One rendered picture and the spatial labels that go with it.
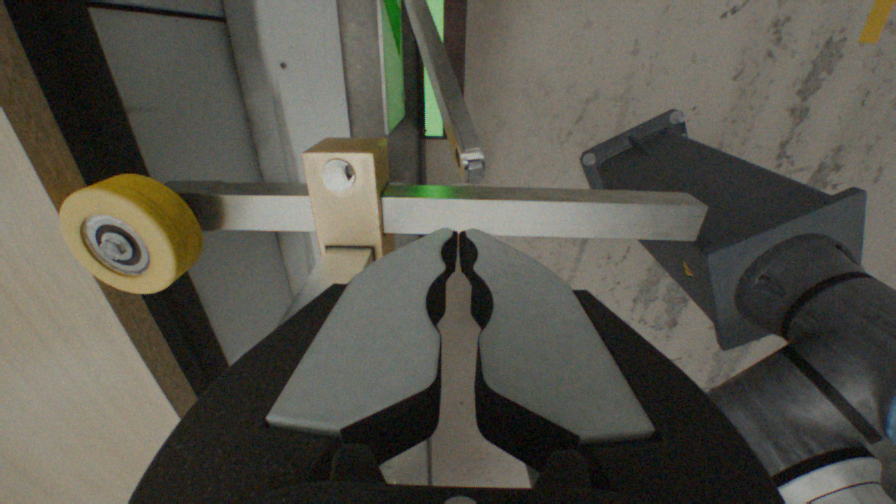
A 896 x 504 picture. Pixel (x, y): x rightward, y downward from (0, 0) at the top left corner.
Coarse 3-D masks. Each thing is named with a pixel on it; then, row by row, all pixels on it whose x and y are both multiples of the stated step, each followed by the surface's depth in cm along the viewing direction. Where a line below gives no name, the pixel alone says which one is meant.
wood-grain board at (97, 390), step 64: (0, 0) 17; (0, 64) 18; (0, 128) 18; (0, 192) 20; (64, 192) 21; (0, 256) 23; (64, 256) 23; (0, 320) 26; (64, 320) 26; (128, 320) 27; (0, 384) 31; (64, 384) 30; (128, 384) 30; (0, 448) 37; (64, 448) 36; (128, 448) 35
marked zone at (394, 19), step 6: (384, 0) 24; (390, 0) 26; (390, 6) 26; (396, 6) 29; (390, 12) 27; (396, 12) 29; (390, 18) 27; (396, 18) 29; (396, 24) 29; (396, 30) 29; (396, 36) 30; (396, 42) 30
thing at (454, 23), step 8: (448, 0) 31; (456, 0) 31; (448, 8) 31; (456, 8) 31; (448, 16) 32; (456, 16) 32; (448, 24) 32; (456, 24) 32; (448, 32) 32; (456, 32) 32; (448, 40) 33; (456, 40) 33; (448, 48) 33; (456, 48) 33; (448, 56) 34; (456, 56) 34; (456, 64) 34; (456, 72) 34
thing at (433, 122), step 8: (432, 0) 31; (440, 0) 31; (432, 8) 32; (440, 8) 31; (440, 16) 32; (440, 24) 32; (440, 32) 33; (432, 96) 35; (432, 104) 36; (432, 112) 36; (432, 120) 37; (440, 120) 37; (432, 128) 37; (440, 128) 37
